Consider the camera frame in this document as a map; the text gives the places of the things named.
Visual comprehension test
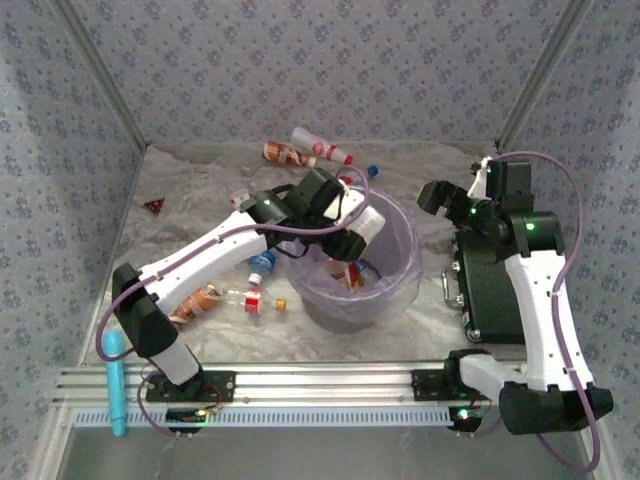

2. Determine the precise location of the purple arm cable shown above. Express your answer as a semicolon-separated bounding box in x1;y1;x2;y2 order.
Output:
469;151;601;475
96;164;371;439

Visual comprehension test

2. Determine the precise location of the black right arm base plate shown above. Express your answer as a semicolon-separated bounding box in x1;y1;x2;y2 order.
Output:
410;369;501;403

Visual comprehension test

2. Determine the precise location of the purple plastic bin liner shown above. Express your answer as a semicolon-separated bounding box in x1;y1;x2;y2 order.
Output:
277;185;425;321

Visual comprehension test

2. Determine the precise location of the small blue label bottle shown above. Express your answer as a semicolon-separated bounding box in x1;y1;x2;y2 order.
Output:
248;249;279;277

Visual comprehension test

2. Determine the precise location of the clear bottle with red label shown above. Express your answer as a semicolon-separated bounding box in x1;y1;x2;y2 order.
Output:
342;259;369;293

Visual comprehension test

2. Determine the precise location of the left controller board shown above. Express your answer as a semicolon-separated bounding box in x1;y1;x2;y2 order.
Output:
165;407;224;435

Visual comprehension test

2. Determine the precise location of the grey metal panel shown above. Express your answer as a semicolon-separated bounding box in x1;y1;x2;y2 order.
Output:
49;424;606;480

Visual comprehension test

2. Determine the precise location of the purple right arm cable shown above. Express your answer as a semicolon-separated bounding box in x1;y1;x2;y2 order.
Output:
469;151;601;475

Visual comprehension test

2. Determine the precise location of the brown coffee bottle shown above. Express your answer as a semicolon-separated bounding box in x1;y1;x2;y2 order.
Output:
262;140;318;169
168;282;223;327

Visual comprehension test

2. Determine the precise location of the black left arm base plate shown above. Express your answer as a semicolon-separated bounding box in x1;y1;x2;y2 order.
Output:
145;370;237;404

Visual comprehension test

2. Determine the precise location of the teal plastic tube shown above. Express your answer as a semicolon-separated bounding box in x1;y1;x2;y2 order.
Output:
103;329;128;438

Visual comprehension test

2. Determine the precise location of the grey wire mesh bin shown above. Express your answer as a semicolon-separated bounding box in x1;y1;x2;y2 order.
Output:
279;187;424;335

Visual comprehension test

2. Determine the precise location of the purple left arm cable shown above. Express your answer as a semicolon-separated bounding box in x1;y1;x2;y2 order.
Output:
96;164;371;439

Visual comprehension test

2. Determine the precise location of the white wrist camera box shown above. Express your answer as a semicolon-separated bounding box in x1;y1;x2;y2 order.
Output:
323;191;366;221
468;156;496;200

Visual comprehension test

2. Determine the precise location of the black hard case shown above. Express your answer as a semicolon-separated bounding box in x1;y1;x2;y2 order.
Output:
442;227;532;346

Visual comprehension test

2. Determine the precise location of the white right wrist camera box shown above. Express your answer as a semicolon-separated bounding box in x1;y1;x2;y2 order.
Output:
468;156;496;200

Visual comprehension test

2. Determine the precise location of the white bottle with red cap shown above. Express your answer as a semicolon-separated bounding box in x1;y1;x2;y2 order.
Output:
291;126;355;167

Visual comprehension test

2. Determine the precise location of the clear ribbed plastic bottle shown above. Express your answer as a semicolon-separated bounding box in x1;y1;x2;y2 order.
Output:
349;205;387;241

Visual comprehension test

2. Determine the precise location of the aluminium corner post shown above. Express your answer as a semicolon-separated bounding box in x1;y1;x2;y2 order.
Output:
52;0;151;151
494;0;596;154

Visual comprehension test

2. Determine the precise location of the controller board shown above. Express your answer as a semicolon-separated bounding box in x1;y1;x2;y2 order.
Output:
447;405;485;435
165;407;224;435

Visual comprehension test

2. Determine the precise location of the aluminium mounting rail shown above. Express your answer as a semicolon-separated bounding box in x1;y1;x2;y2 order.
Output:
53;362;526;407

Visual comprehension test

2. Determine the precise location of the slotted grey cable duct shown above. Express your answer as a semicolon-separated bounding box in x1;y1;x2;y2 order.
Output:
72;406;459;428

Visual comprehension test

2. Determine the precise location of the red label bottle orange cap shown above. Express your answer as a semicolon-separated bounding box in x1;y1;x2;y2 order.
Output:
219;286;289;315

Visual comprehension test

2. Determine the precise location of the right controller board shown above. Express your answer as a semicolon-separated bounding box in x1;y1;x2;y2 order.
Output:
447;405;485;435

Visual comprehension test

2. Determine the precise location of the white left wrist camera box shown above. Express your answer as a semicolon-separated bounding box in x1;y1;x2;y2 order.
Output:
323;191;366;221

